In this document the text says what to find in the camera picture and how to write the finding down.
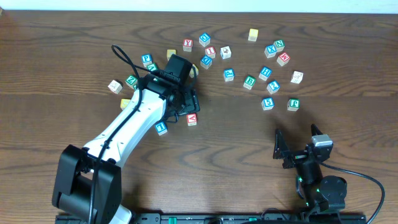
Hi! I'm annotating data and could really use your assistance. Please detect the green V block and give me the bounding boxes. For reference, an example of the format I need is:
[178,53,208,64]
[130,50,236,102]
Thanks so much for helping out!
[146,63,158,71]

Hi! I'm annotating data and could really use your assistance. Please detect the yellow block top centre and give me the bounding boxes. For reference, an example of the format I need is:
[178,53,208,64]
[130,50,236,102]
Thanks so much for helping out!
[167,49,177,60]

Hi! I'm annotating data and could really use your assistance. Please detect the yellow block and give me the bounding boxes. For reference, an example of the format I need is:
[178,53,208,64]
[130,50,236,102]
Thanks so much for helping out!
[120,99,131,110]
[167,49,177,60]
[189,63,199,78]
[248,29,259,42]

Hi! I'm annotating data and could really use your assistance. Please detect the blue H block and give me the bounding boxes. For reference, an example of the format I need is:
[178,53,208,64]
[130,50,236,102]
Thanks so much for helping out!
[259,67,272,81]

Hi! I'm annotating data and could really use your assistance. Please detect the blue X block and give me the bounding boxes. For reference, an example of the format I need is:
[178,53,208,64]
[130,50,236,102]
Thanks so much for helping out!
[264,45,277,58]

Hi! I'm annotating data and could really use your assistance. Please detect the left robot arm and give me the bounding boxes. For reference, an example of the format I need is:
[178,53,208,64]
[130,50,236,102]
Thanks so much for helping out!
[52,74,200,223]

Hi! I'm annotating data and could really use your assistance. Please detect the yellow block top right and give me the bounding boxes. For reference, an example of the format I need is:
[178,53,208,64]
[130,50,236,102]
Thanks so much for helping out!
[248,29,259,42]

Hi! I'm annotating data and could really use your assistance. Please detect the green Z block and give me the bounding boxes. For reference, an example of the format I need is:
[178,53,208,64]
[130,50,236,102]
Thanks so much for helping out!
[125,75,137,89]

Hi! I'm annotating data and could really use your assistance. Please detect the blue 2 block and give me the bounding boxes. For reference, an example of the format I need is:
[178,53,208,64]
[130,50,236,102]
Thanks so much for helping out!
[267,80,280,95]

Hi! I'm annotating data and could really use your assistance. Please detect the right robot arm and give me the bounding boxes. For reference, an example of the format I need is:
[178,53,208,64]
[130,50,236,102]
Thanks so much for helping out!
[273,124,347,222]

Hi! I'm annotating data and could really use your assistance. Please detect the red A block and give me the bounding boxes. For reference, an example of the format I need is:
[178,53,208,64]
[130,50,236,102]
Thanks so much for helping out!
[187,113,197,126]

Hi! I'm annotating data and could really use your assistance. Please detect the white picture block centre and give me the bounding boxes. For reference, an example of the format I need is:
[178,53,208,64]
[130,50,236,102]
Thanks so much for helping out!
[220,46,231,60]

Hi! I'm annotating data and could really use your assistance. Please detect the blue P block centre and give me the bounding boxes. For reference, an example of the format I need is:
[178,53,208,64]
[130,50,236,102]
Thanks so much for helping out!
[223,68,235,82]

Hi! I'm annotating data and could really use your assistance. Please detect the red M block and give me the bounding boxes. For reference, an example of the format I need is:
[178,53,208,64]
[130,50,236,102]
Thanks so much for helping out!
[277,52,290,67]

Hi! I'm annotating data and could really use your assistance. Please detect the green B block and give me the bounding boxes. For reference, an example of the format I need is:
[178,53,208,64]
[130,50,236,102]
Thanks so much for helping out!
[243,75,256,90]

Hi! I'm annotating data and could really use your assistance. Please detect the blue p block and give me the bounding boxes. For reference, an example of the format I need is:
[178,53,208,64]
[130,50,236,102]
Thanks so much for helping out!
[141,54,153,67]
[223,68,235,82]

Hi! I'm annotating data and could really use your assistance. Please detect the blue D block middle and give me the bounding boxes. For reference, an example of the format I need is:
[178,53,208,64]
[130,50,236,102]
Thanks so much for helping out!
[200,55,213,70]

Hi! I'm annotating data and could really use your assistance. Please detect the blue L block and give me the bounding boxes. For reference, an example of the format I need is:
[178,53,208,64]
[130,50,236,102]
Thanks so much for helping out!
[154,121,168,136]

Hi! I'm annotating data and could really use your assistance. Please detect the blue 5 block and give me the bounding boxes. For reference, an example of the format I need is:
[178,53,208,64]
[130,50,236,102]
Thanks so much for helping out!
[261,97,274,111]

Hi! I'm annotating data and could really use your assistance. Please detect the green J block right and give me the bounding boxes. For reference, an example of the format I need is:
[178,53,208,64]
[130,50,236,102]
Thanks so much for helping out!
[287,98,300,111]

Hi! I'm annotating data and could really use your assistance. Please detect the blue D block top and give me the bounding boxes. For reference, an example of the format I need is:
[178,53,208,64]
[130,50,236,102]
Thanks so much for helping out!
[198,32,211,47]

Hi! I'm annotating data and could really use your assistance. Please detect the blue P block left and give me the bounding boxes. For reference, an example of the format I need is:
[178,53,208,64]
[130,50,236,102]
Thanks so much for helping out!
[141,54,153,67]

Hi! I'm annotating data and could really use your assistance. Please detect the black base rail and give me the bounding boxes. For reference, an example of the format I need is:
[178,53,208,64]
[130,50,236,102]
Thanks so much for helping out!
[130,212,367,224]

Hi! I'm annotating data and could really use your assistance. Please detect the red Y block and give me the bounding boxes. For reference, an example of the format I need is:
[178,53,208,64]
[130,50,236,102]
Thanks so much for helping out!
[183,39,193,52]

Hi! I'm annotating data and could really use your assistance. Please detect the white block left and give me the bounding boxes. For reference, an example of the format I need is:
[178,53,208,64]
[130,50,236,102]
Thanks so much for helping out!
[108,80,123,94]

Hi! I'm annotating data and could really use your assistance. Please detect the blue d block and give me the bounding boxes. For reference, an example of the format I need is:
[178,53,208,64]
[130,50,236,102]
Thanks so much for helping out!
[198,32,211,47]
[200,55,213,70]

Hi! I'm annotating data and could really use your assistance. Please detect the red I block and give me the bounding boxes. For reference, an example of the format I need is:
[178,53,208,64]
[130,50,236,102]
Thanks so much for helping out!
[205,46,216,58]

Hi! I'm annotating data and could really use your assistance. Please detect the white block right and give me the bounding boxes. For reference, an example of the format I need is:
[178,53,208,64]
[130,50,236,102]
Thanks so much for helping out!
[290,71,303,84]

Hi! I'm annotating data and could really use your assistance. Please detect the green N block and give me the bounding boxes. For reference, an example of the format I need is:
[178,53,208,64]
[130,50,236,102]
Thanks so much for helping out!
[274,39,285,52]

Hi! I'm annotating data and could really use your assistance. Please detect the yellow block lower left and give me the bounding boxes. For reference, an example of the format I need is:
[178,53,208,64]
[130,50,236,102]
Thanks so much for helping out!
[120,99,131,110]

